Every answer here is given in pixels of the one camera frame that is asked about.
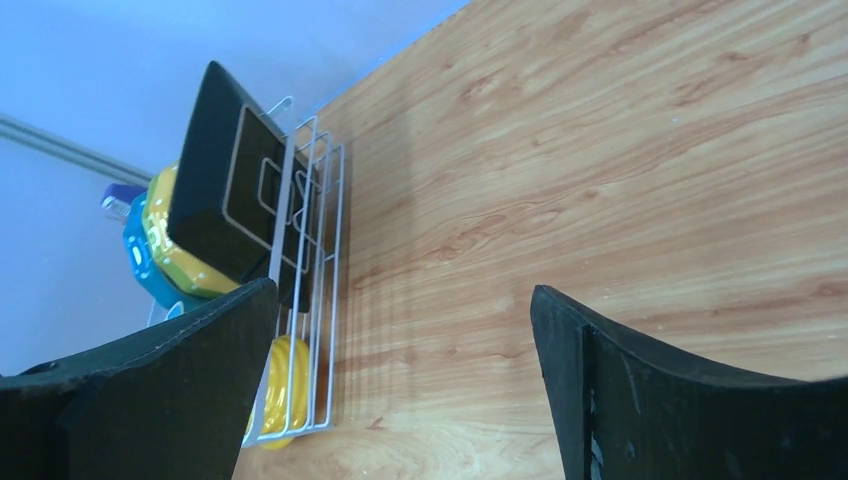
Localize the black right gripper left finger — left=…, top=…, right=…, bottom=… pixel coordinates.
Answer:
left=1, top=278, right=279, bottom=479

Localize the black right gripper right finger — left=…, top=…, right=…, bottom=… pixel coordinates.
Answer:
left=530, top=285, right=847, bottom=479

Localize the yellow polka dot plate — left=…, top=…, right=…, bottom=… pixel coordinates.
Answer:
left=141, top=162, right=239, bottom=298

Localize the square floral plate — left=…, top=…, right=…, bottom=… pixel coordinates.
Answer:
left=167, top=61, right=286, bottom=284

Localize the blue polka dot plate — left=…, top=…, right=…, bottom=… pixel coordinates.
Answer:
left=122, top=192, right=205, bottom=313

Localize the yellow ribbed bowl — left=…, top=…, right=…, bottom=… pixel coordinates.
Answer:
left=261, top=335, right=311, bottom=434

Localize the purple metronome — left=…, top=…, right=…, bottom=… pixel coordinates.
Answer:
left=101, top=183, right=147, bottom=220

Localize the white wire dish rack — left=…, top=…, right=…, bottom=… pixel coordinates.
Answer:
left=242, top=95, right=348, bottom=448

